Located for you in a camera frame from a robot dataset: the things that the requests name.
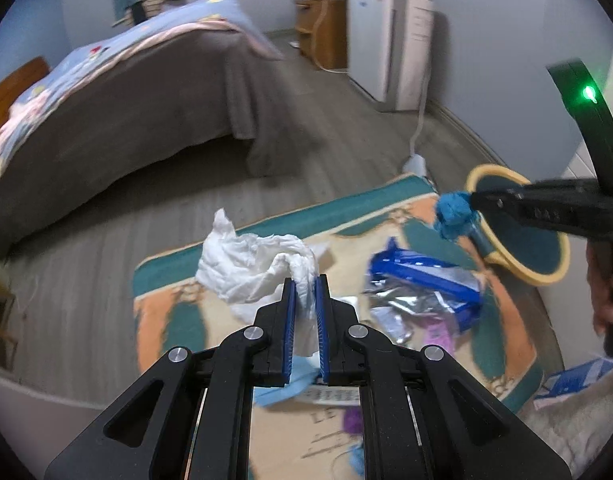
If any white appliance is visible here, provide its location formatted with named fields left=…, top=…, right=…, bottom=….
left=347, top=0, right=435, bottom=112

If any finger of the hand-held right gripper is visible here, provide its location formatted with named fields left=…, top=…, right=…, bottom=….
left=467, top=186, right=526, bottom=228

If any wooden headboard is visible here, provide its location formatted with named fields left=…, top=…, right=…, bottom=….
left=0, top=56, right=50, bottom=136

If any yellow bin with teal inside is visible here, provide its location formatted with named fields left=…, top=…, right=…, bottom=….
left=465, top=164, right=571, bottom=287

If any person's right hand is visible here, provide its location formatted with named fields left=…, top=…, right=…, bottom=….
left=585, top=245, right=613, bottom=337

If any pink foil wrapper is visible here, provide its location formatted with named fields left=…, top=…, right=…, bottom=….
left=411, top=321, right=455, bottom=356

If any blue printed quilt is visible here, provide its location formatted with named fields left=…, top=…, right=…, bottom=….
left=0, top=0, right=282, bottom=181

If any bed with grey bedspread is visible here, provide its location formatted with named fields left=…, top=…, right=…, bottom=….
left=0, top=25, right=287, bottom=256

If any wooden nightstand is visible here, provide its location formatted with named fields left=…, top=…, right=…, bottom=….
left=295, top=0, right=348, bottom=71

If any light blue cloth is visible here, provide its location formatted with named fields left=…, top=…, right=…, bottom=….
left=254, top=356, right=321, bottom=406

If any blue and white carton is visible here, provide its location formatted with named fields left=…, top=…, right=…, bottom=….
left=534, top=357, right=613, bottom=408

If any blue foil wrapper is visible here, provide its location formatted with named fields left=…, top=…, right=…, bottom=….
left=369, top=237, right=485, bottom=331

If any silver blister pack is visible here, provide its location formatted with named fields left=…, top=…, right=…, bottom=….
left=371, top=306, right=413, bottom=345

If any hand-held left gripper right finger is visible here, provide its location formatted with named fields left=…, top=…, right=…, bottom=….
left=314, top=274, right=572, bottom=480

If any teal orange patterned mat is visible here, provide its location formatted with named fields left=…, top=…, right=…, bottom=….
left=133, top=172, right=545, bottom=480

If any white tissue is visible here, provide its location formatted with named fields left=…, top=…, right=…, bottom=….
left=195, top=208, right=332, bottom=358

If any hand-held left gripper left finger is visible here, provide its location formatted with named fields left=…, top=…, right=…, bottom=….
left=44, top=277, right=294, bottom=480

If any white fluffy blanket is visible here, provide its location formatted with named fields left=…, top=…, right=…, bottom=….
left=517, top=360, right=613, bottom=480

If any blue paper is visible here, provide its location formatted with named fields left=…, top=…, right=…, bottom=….
left=434, top=190, right=482, bottom=241

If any white and black box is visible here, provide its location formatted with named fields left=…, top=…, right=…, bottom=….
left=299, top=386, right=362, bottom=408

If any white cable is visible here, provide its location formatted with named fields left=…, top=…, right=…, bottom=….
left=409, top=67, right=435, bottom=161

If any purple crumpled scrap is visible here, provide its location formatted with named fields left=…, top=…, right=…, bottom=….
left=341, top=407, right=363, bottom=436

